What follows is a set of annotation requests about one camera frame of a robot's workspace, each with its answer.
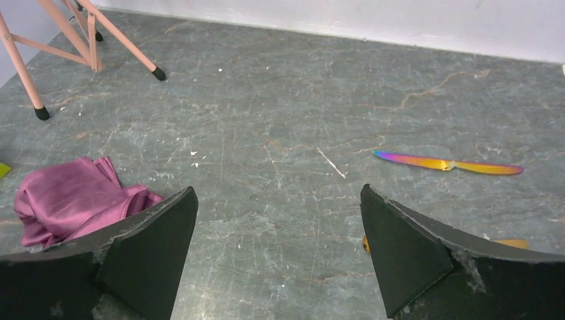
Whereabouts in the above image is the iridescent rainbow knife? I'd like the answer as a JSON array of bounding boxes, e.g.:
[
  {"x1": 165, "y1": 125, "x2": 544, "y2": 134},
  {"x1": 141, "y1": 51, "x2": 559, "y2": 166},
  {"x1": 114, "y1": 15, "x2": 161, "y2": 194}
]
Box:
[{"x1": 373, "y1": 151, "x2": 524, "y2": 175}]

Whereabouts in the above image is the pink music stand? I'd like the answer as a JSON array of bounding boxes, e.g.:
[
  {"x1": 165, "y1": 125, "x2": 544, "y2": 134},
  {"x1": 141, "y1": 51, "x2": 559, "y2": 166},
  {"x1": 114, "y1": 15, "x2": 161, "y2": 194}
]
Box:
[{"x1": 0, "y1": 0, "x2": 168, "y2": 121}]

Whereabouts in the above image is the gold spoon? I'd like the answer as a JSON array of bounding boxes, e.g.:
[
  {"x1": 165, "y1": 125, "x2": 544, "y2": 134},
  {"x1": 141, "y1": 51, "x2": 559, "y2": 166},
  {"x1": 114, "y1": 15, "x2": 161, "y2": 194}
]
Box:
[{"x1": 362, "y1": 235, "x2": 529, "y2": 253}]

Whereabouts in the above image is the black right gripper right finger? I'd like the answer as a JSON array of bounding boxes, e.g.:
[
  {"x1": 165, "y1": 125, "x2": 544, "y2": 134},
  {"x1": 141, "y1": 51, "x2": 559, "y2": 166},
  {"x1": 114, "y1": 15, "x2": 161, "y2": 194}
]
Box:
[{"x1": 360, "y1": 185, "x2": 564, "y2": 319}]

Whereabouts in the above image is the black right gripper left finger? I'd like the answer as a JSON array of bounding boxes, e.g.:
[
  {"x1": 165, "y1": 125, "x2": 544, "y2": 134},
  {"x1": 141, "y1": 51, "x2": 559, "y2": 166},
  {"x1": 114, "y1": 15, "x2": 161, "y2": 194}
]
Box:
[{"x1": 1, "y1": 187, "x2": 199, "y2": 319}]

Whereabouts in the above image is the colourful toy block set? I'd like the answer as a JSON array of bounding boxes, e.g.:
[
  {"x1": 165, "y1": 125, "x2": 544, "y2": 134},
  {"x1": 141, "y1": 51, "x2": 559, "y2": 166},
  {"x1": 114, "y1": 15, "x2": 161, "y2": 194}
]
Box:
[{"x1": 0, "y1": 163, "x2": 11, "y2": 179}]

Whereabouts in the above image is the magenta satin napkin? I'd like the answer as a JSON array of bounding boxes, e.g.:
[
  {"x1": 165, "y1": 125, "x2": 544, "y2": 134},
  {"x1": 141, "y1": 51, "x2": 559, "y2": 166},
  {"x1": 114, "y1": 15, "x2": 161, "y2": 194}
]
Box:
[{"x1": 13, "y1": 157, "x2": 164, "y2": 248}]

